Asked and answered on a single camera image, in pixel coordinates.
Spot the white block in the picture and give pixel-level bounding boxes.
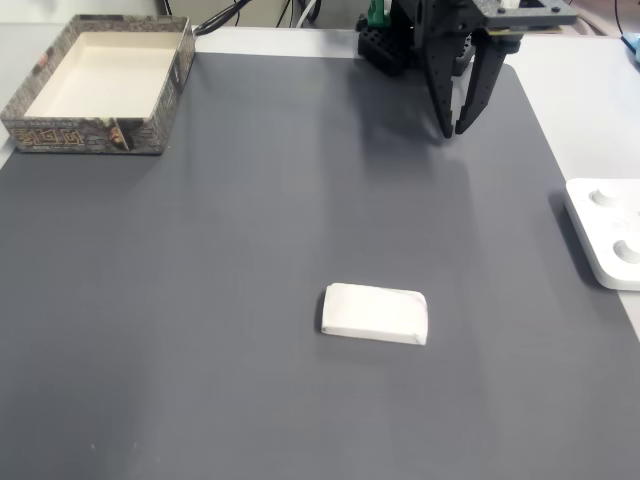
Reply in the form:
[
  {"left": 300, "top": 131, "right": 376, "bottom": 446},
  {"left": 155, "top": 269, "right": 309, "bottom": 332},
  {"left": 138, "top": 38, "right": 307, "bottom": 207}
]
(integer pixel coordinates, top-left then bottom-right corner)
[{"left": 318, "top": 282, "right": 430, "bottom": 346}]

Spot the open printed cardboard box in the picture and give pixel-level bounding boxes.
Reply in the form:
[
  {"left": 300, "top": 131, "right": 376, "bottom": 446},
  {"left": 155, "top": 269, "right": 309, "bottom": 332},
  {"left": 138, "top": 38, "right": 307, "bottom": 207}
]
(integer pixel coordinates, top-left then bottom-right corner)
[{"left": 0, "top": 13, "right": 197, "bottom": 156}]

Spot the green table clamp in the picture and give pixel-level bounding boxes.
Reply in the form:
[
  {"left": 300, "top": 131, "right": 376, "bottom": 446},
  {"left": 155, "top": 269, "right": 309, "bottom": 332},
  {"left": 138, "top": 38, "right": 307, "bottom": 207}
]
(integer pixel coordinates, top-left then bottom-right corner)
[{"left": 366, "top": 0, "right": 395, "bottom": 27}]

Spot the person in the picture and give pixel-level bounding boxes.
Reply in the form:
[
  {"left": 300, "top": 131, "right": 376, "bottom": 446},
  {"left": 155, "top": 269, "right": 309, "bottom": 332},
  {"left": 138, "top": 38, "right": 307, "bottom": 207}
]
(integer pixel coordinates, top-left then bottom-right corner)
[{"left": 569, "top": 12, "right": 609, "bottom": 37}]

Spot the white tray with round dimples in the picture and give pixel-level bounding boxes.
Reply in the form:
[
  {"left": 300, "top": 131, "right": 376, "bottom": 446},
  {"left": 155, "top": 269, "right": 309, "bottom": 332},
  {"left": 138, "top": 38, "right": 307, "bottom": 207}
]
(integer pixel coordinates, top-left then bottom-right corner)
[{"left": 564, "top": 177, "right": 640, "bottom": 292}]

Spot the grey table mat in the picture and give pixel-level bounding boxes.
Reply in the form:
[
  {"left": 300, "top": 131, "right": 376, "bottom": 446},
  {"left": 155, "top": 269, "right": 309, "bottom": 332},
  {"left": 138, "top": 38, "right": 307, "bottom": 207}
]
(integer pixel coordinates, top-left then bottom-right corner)
[{"left": 0, "top": 49, "right": 640, "bottom": 480}]

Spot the pale grey cable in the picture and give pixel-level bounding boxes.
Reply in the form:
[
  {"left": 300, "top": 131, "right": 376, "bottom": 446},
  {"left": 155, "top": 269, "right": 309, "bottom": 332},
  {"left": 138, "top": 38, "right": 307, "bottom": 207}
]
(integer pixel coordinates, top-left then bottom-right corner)
[{"left": 295, "top": 0, "right": 322, "bottom": 27}]

